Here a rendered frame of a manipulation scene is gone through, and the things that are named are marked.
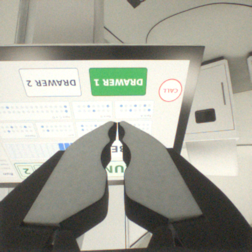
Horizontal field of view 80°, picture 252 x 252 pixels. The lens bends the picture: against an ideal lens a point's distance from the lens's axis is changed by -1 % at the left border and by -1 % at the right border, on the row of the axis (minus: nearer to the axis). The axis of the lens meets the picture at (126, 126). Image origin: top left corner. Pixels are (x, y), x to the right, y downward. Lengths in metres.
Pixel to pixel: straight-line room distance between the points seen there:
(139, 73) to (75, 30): 0.22
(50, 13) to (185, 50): 0.33
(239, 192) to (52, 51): 3.63
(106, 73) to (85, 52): 0.04
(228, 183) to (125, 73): 3.51
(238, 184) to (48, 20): 3.60
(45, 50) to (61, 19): 0.20
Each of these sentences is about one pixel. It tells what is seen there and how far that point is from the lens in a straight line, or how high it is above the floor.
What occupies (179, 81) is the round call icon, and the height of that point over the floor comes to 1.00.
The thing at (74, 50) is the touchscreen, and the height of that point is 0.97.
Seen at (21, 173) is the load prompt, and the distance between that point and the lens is 0.43.
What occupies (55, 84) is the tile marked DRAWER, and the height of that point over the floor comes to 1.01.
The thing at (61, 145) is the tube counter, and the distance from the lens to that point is 0.34.
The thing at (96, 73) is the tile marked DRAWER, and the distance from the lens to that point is 0.26.
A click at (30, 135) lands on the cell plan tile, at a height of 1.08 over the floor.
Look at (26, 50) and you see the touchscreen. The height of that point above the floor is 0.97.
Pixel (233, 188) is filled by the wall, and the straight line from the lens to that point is 3.68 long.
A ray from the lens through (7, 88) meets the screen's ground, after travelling 0.32.
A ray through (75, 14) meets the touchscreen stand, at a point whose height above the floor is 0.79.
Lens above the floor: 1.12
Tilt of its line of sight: 10 degrees down
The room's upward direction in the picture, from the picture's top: 179 degrees clockwise
